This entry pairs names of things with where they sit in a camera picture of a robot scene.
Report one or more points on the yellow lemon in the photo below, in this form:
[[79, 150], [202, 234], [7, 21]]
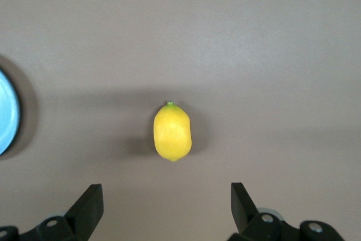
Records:
[[172, 136]]

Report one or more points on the blue plate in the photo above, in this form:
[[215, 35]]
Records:
[[7, 111]]

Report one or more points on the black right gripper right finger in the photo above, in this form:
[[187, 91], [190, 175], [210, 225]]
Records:
[[248, 218]]

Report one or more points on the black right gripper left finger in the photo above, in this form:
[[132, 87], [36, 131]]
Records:
[[81, 218]]

